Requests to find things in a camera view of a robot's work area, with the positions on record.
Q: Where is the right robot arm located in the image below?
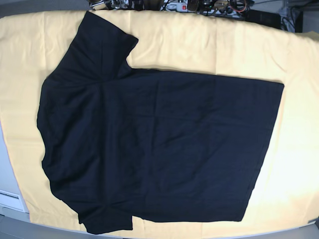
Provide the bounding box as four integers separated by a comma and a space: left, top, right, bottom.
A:
87, 0, 108, 10

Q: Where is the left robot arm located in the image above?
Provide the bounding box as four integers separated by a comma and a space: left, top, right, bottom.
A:
197, 0, 249, 15

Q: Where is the yellow table cloth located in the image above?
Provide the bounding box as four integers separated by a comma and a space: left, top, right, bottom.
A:
0, 10, 319, 239

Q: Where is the black box at table edge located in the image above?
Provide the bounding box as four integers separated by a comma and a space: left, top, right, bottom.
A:
245, 9, 281, 29

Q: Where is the white power strip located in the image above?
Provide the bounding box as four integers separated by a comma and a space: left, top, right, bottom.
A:
165, 1, 188, 12

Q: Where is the white drawer unit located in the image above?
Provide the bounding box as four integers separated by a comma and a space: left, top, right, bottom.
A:
0, 190, 25, 213

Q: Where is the dark navy T-shirt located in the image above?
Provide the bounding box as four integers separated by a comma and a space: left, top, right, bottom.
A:
37, 12, 284, 235

